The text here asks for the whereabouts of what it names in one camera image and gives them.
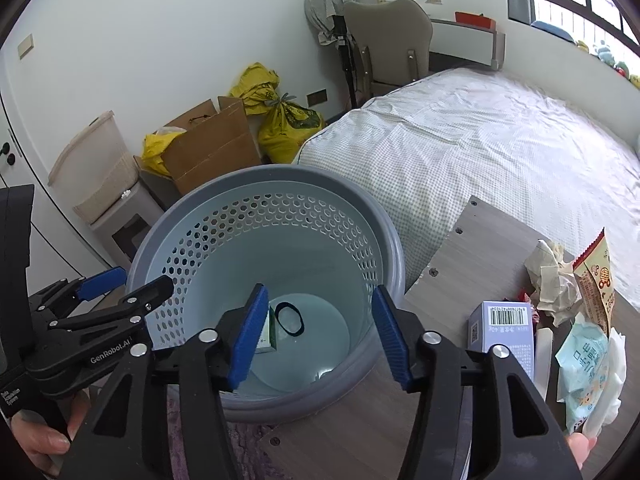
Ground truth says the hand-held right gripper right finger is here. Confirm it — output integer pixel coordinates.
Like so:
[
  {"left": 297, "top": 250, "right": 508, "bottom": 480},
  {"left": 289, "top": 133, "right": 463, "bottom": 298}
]
[{"left": 371, "top": 284, "right": 583, "bottom": 480}]

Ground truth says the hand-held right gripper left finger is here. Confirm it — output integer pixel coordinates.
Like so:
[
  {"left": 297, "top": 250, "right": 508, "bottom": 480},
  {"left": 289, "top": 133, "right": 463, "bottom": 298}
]
[{"left": 57, "top": 282, "right": 271, "bottom": 480}]

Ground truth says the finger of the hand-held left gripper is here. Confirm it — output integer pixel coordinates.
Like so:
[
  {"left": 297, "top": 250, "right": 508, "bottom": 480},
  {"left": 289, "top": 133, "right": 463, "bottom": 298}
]
[
  {"left": 30, "top": 266, "right": 128, "bottom": 328},
  {"left": 47, "top": 275, "right": 175, "bottom": 346}
]

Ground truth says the trash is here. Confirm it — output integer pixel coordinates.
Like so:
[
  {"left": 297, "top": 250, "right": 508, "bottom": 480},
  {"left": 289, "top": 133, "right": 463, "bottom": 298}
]
[{"left": 467, "top": 301, "right": 537, "bottom": 381}]

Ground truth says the blue-grey perforated waste basket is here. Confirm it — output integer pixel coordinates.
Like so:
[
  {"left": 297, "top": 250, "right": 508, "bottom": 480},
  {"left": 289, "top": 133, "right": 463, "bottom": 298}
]
[{"left": 124, "top": 164, "right": 406, "bottom": 423}]

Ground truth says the white tube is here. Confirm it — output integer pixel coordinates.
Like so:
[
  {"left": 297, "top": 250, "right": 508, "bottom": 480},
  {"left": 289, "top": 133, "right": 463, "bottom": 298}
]
[{"left": 534, "top": 327, "right": 553, "bottom": 401}]

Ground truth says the light blue wipes packet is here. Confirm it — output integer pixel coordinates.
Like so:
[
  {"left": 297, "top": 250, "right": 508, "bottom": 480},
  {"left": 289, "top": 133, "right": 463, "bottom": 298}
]
[{"left": 555, "top": 312, "right": 628, "bottom": 436}]

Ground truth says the red beige snack packet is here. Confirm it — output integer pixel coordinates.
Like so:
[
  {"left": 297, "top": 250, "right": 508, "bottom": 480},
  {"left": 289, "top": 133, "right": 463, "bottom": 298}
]
[{"left": 572, "top": 227, "right": 618, "bottom": 336}]

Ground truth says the person's left hand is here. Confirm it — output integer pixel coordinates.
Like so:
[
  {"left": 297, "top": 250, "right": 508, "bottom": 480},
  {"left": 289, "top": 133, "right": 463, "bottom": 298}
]
[{"left": 10, "top": 391, "right": 91, "bottom": 476}]

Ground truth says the person's right hand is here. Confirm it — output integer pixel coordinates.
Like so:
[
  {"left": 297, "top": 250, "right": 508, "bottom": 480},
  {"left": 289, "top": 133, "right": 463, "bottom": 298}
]
[{"left": 567, "top": 432, "right": 598, "bottom": 468}]

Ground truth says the small green box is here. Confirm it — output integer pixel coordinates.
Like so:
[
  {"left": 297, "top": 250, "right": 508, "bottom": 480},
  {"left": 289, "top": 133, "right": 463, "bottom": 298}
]
[{"left": 257, "top": 305, "right": 278, "bottom": 353}]

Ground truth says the grey cabinet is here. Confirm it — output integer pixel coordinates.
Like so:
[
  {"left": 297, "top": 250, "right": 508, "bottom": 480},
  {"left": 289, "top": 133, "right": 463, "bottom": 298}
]
[{"left": 90, "top": 180, "right": 166, "bottom": 271}]

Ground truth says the beige laundry basket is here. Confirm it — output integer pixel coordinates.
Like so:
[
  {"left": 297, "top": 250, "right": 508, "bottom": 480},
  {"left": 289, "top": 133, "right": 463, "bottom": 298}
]
[{"left": 47, "top": 110, "right": 140, "bottom": 223}]

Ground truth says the purple rug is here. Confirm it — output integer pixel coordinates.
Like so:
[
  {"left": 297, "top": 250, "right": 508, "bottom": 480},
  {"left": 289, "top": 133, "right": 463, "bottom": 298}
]
[{"left": 167, "top": 385, "right": 273, "bottom": 480}]

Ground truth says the small yellow plastic bag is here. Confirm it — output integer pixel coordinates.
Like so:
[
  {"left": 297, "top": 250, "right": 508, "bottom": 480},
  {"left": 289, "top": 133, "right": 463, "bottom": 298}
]
[{"left": 141, "top": 127, "right": 188, "bottom": 177}]

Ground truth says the red candy wrapper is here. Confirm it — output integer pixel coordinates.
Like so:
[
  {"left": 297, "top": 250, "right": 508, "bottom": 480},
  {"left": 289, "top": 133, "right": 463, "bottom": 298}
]
[{"left": 517, "top": 287, "right": 541, "bottom": 326}]

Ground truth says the cardboard box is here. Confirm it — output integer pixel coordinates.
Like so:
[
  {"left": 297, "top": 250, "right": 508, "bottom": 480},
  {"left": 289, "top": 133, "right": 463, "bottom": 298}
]
[{"left": 160, "top": 96, "right": 263, "bottom": 196}]

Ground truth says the crumpled beige paper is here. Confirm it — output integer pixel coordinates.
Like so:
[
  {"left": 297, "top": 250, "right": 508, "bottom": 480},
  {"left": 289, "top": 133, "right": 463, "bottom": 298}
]
[{"left": 524, "top": 239, "right": 586, "bottom": 328}]

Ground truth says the bed with checked sheet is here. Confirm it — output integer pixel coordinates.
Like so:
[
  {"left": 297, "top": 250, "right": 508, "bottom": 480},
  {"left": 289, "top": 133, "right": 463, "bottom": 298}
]
[{"left": 292, "top": 67, "right": 640, "bottom": 311}]

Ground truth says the tied yellow bag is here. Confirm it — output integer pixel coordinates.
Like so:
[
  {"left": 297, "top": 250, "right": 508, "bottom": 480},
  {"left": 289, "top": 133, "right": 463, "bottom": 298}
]
[{"left": 257, "top": 95, "right": 326, "bottom": 165}]

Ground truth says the crumpled yellow bag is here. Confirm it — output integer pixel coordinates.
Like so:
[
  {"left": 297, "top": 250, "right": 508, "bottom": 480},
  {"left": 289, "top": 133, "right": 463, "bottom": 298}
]
[{"left": 229, "top": 62, "right": 281, "bottom": 118}]

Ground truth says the black stand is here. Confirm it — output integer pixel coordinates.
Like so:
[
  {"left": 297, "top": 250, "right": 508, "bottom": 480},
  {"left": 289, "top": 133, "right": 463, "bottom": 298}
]
[{"left": 332, "top": 15, "right": 363, "bottom": 111}]

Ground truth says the beige chair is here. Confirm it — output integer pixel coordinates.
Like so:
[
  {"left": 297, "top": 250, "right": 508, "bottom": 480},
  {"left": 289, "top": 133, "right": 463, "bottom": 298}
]
[{"left": 342, "top": 0, "right": 435, "bottom": 98}]

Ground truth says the white desk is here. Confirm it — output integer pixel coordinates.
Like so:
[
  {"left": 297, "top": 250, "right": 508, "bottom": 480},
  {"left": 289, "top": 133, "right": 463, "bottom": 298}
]
[{"left": 427, "top": 17, "right": 506, "bottom": 71}]

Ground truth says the red box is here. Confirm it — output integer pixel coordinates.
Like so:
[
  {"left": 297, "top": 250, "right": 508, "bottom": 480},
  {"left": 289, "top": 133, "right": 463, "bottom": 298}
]
[{"left": 455, "top": 11, "right": 497, "bottom": 31}]

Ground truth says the grey cloth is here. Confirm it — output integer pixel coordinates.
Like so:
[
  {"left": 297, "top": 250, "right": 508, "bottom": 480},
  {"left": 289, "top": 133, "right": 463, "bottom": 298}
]
[{"left": 304, "top": 0, "right": 376, "bottom": 46}]

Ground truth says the blue cushion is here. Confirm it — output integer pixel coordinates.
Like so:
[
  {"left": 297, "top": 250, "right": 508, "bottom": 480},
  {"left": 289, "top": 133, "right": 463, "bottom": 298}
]
[{"left": 530, "top": 20, "right": 573, "bottom": 42}]

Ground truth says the row of plush toys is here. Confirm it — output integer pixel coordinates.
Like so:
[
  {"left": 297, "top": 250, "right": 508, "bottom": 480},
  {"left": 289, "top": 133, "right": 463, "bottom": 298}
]
[{"left": 575, "top": 39, "right": 640, "bottom": 91}]

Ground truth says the black hair tie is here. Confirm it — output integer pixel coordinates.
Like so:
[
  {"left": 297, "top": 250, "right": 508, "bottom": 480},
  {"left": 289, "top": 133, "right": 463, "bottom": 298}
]
[{"left": 276, "top": 302, "right": 306, "bottom": 337}]

